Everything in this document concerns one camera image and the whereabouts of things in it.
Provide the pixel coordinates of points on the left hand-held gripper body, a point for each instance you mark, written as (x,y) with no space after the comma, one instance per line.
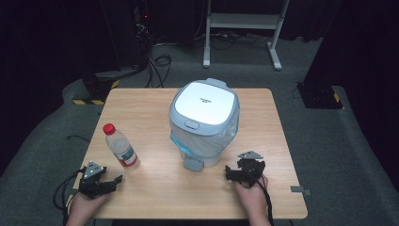
(91,180)

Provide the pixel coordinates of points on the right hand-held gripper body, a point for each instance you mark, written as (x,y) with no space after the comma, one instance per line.
(251,168)

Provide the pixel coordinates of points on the clear plastic bottle red cap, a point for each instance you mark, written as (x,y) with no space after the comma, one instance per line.
(121,149)

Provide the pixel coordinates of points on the white and blue pedal trash can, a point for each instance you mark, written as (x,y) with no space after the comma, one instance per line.
(204,103)

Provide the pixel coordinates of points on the person's right hand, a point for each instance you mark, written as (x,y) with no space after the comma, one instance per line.
(252,199)

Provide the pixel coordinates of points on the grey tape strip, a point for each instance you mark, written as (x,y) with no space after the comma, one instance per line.
(300,189)

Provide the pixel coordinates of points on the black stand base yellow stripes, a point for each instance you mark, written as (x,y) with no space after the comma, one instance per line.
(97,86)

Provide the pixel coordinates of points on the black stand base yellow mark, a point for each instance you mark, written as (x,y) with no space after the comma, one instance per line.
(320,95)

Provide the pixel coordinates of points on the white metal stand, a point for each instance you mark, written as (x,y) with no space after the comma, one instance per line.
(241,21)

